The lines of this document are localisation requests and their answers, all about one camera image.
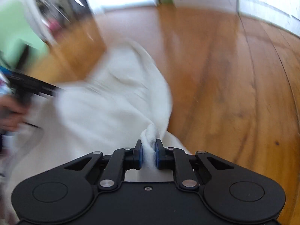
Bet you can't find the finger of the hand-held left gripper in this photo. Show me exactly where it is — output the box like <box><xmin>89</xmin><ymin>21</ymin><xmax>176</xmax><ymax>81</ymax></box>
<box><xmin>9</xmin><ymin>72</ymin><xmax>64</xmax><ymax>98</ymax></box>

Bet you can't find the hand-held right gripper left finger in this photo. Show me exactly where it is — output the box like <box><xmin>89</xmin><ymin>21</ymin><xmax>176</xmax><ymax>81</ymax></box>
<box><xmin>63</xmin><ymin>139</ymin><xmax>143</xmax><ymax>191</ymax></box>

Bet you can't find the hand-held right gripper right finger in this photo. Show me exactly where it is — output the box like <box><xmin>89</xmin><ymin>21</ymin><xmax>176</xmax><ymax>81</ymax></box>
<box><xmin>154</xmin><ymin>139</ymin><xmax>235</xmax><ymax>190</ymax></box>

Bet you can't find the green board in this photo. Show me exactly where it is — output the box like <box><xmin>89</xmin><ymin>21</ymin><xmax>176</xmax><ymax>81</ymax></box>
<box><xmin>0</xmin><ymin>0</ymin><xmax>50</xmax><ymax>64</ymax></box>

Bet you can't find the cream fleece garment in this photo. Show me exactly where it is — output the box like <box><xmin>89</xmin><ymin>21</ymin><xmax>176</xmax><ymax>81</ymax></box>
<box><xmin>0</xmin><ymin>40</ymin><xmax>191</xmax><ymax>225</ymax></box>

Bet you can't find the person's left hand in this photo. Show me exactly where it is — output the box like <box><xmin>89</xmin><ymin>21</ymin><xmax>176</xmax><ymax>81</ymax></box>
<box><xmin>0</xmin><ymin>98</ymin><xmax>27</xmax><ymax>132</ymax></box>

